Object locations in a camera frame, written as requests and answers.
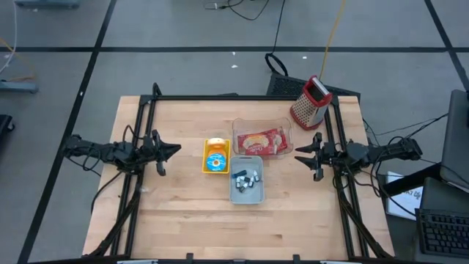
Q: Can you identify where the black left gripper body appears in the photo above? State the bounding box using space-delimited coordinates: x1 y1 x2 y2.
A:
140 128 167 177

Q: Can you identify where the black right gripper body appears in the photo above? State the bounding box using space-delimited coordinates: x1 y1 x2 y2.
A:
313 131 347 183

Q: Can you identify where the clear plastic bin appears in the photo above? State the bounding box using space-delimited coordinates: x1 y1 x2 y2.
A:
232 117 294 159

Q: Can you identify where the black mesh computer case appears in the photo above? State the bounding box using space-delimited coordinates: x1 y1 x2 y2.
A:
266 72 362 100

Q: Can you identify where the white plastic bin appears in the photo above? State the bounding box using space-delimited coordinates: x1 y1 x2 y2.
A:
229 155 265 205

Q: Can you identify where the white paper sheet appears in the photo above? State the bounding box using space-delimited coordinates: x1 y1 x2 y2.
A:
386 170 425 221

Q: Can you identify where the dark grey laptop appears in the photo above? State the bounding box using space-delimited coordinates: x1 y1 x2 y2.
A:
419 177 469 213

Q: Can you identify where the black keyboard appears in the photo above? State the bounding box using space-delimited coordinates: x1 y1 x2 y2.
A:
416 208 469 258

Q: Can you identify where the grey stand base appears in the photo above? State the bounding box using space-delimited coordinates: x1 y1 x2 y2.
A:
14 0 81 10
0 80 40 95

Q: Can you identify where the black floor object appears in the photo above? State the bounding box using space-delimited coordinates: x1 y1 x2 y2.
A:
0 114 15 144

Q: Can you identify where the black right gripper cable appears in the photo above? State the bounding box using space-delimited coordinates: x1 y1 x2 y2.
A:
331 161 378 192

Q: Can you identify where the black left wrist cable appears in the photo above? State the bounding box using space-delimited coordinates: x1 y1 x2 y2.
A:
122 124 147 143

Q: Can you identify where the metal box grater red handle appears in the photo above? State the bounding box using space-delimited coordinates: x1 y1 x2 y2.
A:
289 75 334 131

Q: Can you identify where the black aluminium table frame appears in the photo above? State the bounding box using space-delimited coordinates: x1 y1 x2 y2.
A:
82 82 395 260

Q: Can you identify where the thick black cable loop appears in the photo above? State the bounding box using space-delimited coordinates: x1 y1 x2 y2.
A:
264 52 290 77

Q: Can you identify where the yellow hanging cable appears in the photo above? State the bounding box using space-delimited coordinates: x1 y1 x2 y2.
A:
318 0 347 81

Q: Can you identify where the black hanging cable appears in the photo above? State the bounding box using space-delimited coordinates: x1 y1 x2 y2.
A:
270 0 287 56

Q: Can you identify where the white floor cable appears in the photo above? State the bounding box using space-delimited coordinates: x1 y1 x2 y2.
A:
0 0 19 74

